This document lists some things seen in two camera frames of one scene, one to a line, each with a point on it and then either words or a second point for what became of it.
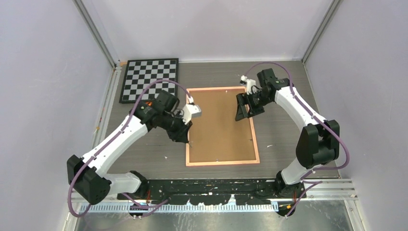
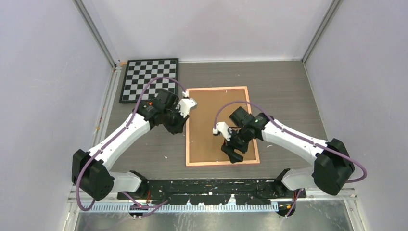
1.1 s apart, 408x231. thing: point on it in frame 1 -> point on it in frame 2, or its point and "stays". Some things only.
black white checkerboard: (140, 73) stays
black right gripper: (243, 98) -> (230, 151)
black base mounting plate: (213, 192) stays
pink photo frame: (253, 139) stays
